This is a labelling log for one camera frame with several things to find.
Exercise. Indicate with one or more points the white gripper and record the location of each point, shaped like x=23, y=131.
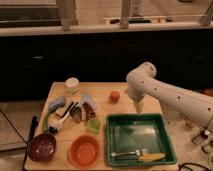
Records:
x=136, y=96

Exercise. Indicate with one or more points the red apple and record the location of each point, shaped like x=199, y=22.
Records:
x=114, y=96

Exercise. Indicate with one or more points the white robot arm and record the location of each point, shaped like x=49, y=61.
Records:
x=196, y=106

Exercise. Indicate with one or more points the green plastic tray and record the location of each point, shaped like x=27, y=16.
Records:
x=131, y=132

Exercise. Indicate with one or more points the silver fork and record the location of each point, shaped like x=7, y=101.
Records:
x=136, y=152

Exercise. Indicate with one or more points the small green cup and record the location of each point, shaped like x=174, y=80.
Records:
x=93, y=125

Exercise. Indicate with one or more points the dark red grapes toy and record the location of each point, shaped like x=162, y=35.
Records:
x=88, y=110

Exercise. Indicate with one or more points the pale blue cloth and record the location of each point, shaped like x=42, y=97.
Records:
x=87, y=98

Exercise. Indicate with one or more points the metal measuring cup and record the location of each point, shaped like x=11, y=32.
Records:
x=76, y=114

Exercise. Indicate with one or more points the spice bottle rack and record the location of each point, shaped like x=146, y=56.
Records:
x=202, y=134

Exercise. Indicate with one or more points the white cup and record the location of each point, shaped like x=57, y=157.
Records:
x=72, y=84

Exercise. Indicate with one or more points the orange plastic bowl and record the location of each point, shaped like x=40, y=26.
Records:
x=84, y=152

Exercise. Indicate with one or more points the green vegetable toy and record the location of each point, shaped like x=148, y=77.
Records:
x=45, y=122

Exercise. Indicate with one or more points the dark purple bowl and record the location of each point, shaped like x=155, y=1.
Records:
x=42, y=147

